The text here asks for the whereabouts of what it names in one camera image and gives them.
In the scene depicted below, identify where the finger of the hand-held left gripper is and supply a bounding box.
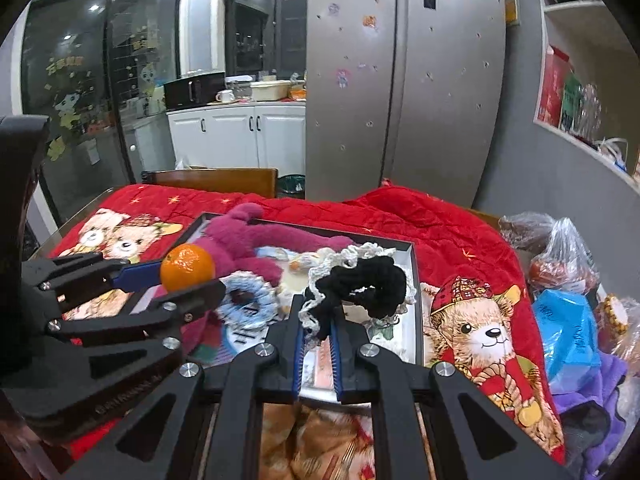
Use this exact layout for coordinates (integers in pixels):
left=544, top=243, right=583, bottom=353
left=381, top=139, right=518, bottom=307
left=22, top=252, right=166, bottom=320
left=45, top=277, right=227, bottom=350

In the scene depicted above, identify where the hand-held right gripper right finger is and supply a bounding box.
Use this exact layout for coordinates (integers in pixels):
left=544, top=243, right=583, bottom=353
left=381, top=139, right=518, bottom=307
left=327, top=317, right=576, bottom=480

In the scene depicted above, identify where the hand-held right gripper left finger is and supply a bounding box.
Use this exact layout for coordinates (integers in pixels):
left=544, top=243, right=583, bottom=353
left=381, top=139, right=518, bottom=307
left=65, top=294, right=306, bottom=480

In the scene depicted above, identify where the orange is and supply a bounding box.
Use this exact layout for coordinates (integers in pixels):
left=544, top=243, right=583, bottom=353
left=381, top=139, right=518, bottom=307
left=160, top=243, right=217, bottom=293

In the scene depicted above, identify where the blue crochet scrunchie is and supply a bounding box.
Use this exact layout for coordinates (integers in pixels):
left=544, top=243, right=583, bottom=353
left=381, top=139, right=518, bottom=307
left=217, top=271, right=280, bottom=331

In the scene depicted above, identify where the purple plush rabbit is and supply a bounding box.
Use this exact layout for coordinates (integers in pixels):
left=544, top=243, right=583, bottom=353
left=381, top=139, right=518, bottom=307
left=181, top=202, right=358, bottom=363

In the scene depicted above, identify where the black shallow box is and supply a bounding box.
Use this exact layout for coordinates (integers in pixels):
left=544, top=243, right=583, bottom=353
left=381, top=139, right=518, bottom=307
left=131, top=212, right=426, bottom=396

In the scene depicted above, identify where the black and white crochet scrunchie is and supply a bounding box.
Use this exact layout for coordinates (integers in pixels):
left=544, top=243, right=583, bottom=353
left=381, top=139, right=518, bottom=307
left=297, top=242, right=418, bottom=348

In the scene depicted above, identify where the green basket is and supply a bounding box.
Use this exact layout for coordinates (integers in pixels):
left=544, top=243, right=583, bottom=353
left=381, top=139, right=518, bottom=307
left=276, top=174, right=307, bottom=195

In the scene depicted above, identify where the red printed blanket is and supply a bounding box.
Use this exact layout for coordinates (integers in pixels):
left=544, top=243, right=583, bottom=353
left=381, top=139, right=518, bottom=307
left=50, top=180, right=566, bottom=480

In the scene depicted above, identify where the white kitchen cabinet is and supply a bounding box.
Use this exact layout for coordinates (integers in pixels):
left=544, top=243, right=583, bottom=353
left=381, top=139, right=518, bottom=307
left=166, top=102, right=307, bottom=171

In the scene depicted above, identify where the black microwave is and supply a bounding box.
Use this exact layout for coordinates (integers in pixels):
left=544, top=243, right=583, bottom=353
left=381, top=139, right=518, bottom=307
left=164, top=72, right=227, bottom=110

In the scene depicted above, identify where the cream plastic basin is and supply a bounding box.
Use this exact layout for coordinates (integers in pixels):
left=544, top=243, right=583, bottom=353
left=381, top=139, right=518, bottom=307
left=249, top=80, right=292, bottom=102

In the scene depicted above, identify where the glass sliding door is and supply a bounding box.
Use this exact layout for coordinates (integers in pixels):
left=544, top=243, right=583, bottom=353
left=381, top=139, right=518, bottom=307
left=20, top=0, right=183, bottom=226

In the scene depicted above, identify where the dark plastic bag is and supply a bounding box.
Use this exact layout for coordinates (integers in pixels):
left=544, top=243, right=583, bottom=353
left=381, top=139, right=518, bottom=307
left=499, top=212, right=556, bottom=251

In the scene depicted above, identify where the blue plastic bag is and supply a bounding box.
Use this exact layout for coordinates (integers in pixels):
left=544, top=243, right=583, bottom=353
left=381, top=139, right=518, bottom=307
left=531, top=289, right=603, bottom=396

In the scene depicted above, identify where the clear plastic bag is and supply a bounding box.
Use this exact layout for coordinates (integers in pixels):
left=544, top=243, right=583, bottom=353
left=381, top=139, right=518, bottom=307
left=527, top=217, right=601, bottom=296

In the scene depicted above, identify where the grey cloth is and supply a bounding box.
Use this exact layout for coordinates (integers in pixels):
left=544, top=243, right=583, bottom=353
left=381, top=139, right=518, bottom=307
left=560, top=400, right=613, bottom=461

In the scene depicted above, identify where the silver refrigerator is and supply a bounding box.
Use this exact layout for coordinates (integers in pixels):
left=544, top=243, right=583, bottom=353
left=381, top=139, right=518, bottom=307
left=305, top=0, right=508, bottom=208

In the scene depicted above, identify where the purple cloth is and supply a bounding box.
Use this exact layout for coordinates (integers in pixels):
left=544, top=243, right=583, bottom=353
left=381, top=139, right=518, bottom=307
left=547, top=352, right=631, bottom=480

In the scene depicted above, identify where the dark kitchen window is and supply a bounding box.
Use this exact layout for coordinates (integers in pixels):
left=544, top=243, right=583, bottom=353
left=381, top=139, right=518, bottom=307
left=224, top=0, right=308, bottom=77

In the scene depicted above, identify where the jar with patterned lid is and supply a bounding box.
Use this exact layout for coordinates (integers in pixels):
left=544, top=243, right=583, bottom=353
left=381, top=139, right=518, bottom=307
left=597, top=294, right=633, bottom=341

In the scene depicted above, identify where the white plastic bag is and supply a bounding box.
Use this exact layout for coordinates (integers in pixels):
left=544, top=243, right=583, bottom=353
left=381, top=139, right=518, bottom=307
left=595, top=137, right=631, bottom=171

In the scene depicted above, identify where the red box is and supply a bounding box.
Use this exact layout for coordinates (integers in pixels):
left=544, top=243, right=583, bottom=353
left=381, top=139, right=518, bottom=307
left=536, top=46, right=571, bottom=128

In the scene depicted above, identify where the green box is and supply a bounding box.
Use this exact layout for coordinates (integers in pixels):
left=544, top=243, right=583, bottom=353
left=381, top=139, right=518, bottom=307
left=559, top=74, right=585, bottom=133

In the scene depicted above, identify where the white wall shelf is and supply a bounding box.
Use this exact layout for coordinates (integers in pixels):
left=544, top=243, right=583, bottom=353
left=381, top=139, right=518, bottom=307
left=532, top=0, right=640, bottom=186

